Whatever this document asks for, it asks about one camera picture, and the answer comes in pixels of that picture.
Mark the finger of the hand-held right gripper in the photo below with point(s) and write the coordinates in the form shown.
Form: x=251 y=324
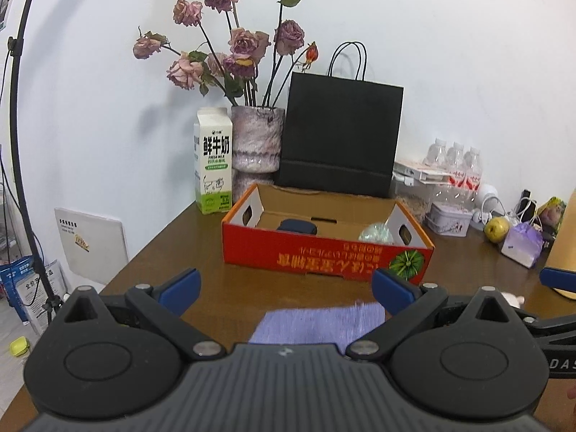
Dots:
x=551 y=324
x=559 y=279

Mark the dried pink rose bouquet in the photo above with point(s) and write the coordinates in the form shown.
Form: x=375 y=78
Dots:
x=245 y=45

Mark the mottled purple vase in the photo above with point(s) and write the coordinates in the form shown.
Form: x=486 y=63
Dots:
x=257 y=139

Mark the flat white red carton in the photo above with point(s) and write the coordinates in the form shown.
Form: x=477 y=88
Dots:
x=423 y=168

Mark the purple tissue pack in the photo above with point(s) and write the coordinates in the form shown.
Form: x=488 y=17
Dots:
x=522 y=245

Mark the black light stand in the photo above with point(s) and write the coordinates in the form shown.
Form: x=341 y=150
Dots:
x=20 y=49

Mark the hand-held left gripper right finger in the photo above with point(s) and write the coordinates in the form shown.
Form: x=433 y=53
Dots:
x=392 y=289

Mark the clear green ball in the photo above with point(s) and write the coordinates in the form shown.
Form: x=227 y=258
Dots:
x=375 y=233

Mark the black charger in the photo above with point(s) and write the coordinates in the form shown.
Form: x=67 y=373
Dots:
x=527 y=209

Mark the colourful wrapped packet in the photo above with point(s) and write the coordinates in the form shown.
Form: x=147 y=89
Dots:
x=554 y=213

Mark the white round device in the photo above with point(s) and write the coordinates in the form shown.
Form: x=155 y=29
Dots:
x=487 y=195

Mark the blue white paper packet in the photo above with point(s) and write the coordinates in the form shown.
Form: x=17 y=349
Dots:
x=15 y=288

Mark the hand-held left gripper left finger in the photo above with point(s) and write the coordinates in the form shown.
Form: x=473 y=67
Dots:
x=180 y=289

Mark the grey wrapped leaflet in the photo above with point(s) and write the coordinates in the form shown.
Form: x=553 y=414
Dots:
x=49 y=285

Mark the pale printed tin box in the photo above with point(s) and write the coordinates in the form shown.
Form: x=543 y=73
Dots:
x=447 y=220

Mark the clear plastic food container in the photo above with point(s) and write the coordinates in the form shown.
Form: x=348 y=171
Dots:
x=418 y=198

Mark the green apple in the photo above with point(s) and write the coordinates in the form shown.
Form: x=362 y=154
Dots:
x=496 y=230

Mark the small white object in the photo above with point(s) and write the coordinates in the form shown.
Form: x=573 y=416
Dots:
x=513 y=299

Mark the black paper bag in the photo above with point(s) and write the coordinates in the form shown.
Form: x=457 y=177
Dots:
x=339 y=135

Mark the red cardboard box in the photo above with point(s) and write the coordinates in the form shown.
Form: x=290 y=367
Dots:
x=315 y=261

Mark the small yellow-green object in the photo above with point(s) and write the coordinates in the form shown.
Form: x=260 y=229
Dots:
x=19 y=347

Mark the white green milk carton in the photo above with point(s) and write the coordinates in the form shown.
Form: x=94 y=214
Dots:
x=213 y=157

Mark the dark blue case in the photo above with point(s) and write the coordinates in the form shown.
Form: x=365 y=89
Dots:
x=297 y=227

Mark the purple woven cloth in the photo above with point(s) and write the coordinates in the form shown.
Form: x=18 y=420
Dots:
x=315 y=324

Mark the white board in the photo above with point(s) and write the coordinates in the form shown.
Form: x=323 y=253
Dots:
x=90 y=243

